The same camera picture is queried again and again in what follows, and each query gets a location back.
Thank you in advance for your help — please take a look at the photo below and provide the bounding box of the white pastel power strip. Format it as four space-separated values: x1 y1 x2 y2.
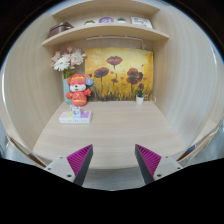
58 110 92 125

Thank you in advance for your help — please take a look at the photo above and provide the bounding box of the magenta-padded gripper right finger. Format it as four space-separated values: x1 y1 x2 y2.
134 144 184 186

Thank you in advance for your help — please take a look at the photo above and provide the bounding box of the pink and white flower bouquet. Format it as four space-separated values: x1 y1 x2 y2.
51 45 87 80

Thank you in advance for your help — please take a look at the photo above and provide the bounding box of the white light bar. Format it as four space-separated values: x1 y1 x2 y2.
86 35 144 42

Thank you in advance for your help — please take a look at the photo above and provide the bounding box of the white cable loop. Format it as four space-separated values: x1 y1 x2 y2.
143 94 158 103

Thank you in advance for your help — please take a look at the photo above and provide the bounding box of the small plant in white pot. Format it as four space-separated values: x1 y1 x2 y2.
134 87 145 105

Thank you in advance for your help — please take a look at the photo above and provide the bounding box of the red plush toy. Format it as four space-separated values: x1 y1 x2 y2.
65 73 95 108

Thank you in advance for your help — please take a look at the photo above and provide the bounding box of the yellow poppy painting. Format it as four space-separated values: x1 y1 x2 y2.
84 47 155 102

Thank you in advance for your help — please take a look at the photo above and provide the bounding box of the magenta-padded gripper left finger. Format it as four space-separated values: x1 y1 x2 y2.
44 144 94 187

